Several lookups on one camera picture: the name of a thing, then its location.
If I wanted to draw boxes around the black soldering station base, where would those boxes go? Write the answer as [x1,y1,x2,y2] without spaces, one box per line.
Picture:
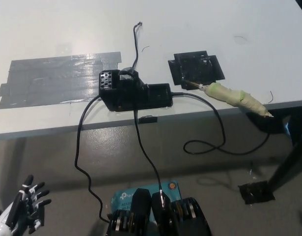
[98,66,173,113]

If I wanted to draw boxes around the grey duct tape patch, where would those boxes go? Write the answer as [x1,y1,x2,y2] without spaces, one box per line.
[0,51,123,110]

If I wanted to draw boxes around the teal tp-link box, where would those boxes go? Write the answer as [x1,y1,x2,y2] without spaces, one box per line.
[110,179,183,214]

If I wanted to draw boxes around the black slanted table leg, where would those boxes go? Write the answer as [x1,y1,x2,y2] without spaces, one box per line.
[267,130,302,192]

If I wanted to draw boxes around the black power cable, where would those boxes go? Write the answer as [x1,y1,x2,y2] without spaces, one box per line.
[74,95,111,223]

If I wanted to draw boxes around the black bracket under table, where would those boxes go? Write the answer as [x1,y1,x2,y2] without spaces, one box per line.
[246,112,285,135]

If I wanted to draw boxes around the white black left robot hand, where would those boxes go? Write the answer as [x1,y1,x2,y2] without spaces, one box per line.
[0,174,52,236]

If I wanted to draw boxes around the black cable with plug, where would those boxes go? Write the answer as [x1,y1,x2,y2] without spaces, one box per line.
[134,110,164,197]

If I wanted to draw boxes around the black robot body blocks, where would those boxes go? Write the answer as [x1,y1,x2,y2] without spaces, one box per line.
[106,188,212,236]

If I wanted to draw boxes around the black soldering iron cable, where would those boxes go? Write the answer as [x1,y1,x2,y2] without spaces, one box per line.
[169,91,271,155]

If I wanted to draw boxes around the tape-wrapped soldering iron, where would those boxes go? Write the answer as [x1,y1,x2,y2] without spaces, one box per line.
[181,79,275,118]

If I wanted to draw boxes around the thin black loose wire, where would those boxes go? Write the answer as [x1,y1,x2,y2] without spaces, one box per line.
[132,21,143,68]

